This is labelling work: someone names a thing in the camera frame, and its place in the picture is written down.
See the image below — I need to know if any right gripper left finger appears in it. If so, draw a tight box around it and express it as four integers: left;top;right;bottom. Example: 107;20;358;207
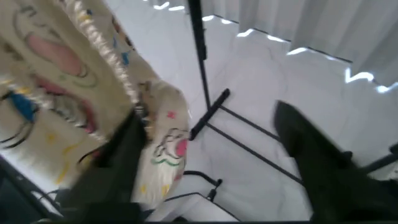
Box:
57;108;149;222

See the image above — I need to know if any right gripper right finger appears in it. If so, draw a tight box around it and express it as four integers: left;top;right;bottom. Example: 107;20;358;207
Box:
273;101;398;222

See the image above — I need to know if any cream printed garment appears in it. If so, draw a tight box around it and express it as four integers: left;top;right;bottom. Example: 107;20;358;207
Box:
0;0;191;212

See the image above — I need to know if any black clothes rack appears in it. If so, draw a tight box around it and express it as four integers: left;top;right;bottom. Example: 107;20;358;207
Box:
186;0;398;185

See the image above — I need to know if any white curtain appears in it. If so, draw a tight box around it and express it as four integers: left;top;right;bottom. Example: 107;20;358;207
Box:
146;0;398;90

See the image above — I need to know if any black cable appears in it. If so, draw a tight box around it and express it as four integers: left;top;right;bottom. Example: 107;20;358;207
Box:
183;170;223;202

